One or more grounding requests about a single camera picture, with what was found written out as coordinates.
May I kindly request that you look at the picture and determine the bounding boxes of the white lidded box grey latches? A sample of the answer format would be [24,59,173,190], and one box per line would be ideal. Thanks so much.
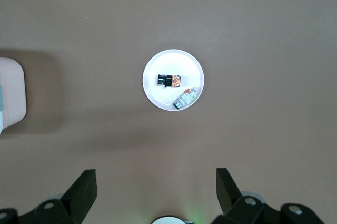
[0,56,27,134]

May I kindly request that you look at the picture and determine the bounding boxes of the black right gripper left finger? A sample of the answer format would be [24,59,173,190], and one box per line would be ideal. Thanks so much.
[0,169,98,224]

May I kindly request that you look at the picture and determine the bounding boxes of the small silver red object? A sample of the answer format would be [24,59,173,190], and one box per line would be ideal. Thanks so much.
[173,87,199,110]

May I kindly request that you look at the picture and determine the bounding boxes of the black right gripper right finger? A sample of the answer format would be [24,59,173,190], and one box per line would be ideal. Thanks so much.
[212,167,325,224]

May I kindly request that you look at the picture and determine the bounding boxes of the pink round plate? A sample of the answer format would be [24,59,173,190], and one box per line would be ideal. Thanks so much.
[142,48,205,112]

